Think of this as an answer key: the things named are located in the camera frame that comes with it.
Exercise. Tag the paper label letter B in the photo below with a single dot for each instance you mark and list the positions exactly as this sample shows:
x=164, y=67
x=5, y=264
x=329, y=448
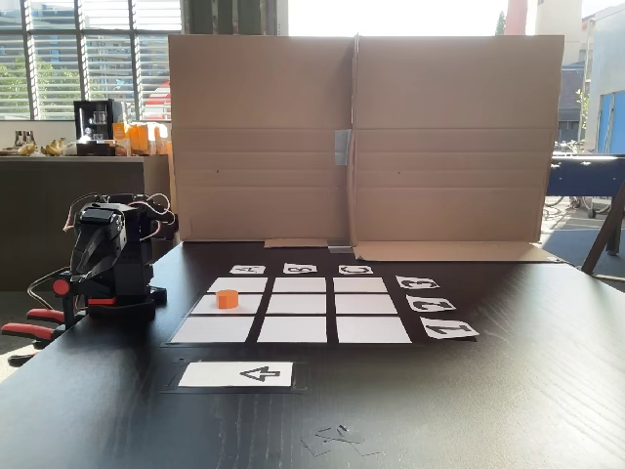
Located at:
x=300, y=268

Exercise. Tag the white nine-square grid sheet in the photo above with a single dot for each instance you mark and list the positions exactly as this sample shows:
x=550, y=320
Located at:
x=293, y=329

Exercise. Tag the paper label number 1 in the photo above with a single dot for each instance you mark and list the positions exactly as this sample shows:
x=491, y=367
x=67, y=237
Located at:
x=449, y=329

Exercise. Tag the paper label number 2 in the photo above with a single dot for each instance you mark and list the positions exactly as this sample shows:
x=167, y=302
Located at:
x=430, y=303

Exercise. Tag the blue football table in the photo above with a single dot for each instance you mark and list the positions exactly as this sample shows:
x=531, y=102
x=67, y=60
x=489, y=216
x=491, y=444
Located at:
x=586, y=176

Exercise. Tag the red and black clamp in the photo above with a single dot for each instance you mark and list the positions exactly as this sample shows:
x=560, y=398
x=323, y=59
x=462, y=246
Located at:
x=29, y=332
x=61, y=288

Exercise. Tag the paper label letter C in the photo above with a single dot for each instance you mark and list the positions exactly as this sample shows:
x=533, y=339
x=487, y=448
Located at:
x=356, y=269

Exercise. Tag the black coffee machine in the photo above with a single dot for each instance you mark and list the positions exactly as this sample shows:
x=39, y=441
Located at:
x=95, y=127

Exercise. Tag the yellow banana bunch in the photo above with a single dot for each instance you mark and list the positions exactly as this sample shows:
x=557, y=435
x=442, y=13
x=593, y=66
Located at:
x=53, y=148
x=27, y=149

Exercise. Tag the grey tape strip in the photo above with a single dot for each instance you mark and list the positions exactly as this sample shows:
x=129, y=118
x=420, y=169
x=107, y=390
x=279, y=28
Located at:
x=340, y=247
x=343, y=146

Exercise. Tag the brown cardboard screen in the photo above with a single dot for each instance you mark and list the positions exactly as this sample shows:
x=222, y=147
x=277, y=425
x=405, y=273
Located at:
x=439, y=146

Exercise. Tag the orange carton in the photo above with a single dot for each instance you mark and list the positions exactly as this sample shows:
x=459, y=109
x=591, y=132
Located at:
x=121, y=137
x=163, y=141
x=139, y=137

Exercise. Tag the round orange token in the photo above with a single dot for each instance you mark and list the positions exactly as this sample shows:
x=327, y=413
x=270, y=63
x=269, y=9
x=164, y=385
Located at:
x=227, y=299

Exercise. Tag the dark wooden stand leg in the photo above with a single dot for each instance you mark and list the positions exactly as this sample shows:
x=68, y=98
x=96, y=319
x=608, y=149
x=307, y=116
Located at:
x=603, y=234

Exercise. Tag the white arrow paper sheet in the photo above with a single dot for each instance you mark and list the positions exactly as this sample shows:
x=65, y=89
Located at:
x=205, y=375

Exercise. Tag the paper label number 3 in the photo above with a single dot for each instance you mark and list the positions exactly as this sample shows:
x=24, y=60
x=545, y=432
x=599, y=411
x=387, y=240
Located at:
x=417, y=283

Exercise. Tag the paper label letter A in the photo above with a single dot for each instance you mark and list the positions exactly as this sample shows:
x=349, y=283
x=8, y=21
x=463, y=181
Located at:
x=247, y=269

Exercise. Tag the dark counter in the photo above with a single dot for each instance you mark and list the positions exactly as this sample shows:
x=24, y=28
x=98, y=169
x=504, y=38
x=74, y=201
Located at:
x=39, y=220

